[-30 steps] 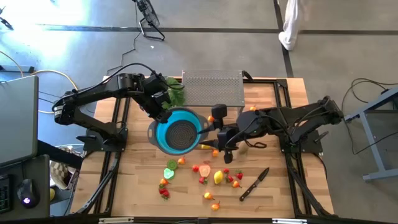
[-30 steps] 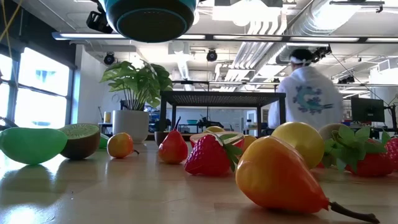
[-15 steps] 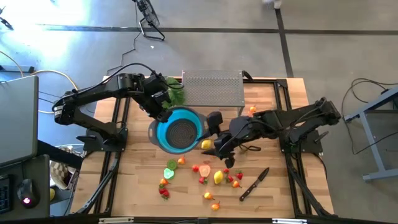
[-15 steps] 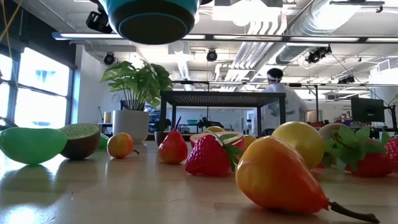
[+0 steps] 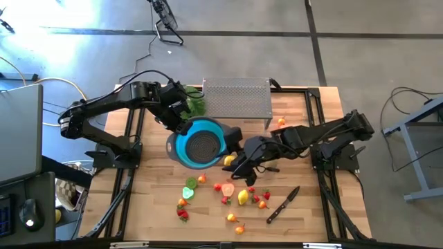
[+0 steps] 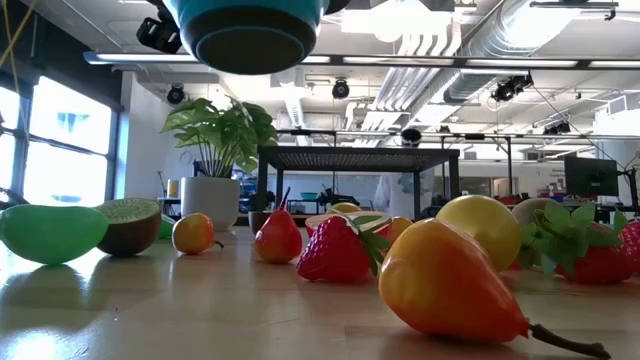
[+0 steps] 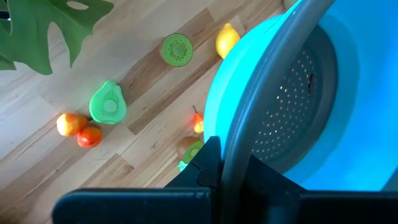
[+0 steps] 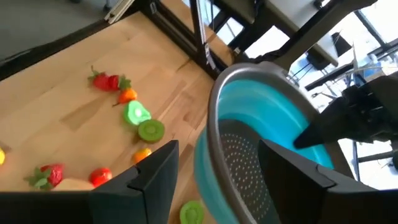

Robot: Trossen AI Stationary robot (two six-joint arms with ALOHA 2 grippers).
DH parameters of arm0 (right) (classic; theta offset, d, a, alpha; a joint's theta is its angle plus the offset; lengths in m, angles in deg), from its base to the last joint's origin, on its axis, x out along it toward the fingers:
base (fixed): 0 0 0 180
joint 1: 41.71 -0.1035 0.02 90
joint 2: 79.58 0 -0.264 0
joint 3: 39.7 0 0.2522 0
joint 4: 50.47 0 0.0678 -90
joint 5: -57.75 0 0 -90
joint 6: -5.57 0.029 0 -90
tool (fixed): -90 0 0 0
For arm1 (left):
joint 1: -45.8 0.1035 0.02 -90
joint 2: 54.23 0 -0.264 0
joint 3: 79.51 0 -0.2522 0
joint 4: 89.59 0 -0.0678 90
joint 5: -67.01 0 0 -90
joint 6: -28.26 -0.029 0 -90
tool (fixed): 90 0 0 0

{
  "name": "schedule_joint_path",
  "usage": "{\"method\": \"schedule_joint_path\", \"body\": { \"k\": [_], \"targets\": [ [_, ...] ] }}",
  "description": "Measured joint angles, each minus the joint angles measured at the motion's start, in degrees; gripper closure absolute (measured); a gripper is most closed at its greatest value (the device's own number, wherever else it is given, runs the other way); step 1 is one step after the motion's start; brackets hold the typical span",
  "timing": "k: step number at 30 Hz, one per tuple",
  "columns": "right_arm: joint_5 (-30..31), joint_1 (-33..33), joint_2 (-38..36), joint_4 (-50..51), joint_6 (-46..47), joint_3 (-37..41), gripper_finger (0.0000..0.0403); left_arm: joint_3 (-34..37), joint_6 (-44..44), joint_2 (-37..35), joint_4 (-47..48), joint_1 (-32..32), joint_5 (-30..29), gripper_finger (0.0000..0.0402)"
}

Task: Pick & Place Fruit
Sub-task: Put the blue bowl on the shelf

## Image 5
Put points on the black keyboard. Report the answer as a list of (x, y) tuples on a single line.
[(5, 218)]

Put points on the red toy pear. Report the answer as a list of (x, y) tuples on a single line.
[(217, 187)]

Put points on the small orange toy fruit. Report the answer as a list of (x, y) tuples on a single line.
[(281, 121)]

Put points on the green plant in white pot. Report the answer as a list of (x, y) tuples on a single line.
[(197, 105)]

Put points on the toy kiwi half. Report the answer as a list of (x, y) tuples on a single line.
[(191, 183)]

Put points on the orange toy pear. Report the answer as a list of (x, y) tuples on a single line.
[(202, 178), (262, 204), (182, 202), (231, 217), (239, 229)]

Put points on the grey perforated metal shelf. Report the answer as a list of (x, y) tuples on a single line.
[(239, 98)]

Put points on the black computer mouse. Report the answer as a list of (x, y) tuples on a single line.
[(31, 214)]

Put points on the yellow round object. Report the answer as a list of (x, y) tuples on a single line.
[(58, 216)]

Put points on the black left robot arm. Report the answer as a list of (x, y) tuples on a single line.
[(104, 103)]

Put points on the yellow toy lemon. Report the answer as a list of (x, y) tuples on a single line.
[(243, 197), (229, 160)]

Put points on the green toy fruit half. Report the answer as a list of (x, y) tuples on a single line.
[(188, 193)]

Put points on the checkered bag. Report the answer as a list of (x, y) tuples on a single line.
[(69, 195)]

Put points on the black kitchen knife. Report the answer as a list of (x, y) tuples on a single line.
[(282, 207)]

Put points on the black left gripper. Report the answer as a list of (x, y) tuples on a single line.
[(173, 114)]

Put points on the silver bracket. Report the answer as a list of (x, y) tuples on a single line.
[(129, 245), (322, 245)]

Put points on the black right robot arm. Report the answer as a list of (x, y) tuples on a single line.
[(311, 135)]

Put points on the blue grey collapsible colander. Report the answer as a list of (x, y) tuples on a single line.
[(202, 147)]

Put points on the black stand foot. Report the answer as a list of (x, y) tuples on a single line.
[(7, 27)]

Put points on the black curved bracket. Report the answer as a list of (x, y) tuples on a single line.
[(277, 84)]

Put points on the black desk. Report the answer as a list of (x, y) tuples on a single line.
[(46, 193)]

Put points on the grey metal table frame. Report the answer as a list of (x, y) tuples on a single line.
[(415, 162)]

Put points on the black floor fan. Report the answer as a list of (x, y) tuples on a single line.
[(166, 15)]

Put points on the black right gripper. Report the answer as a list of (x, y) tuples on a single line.
[(254, 150)]

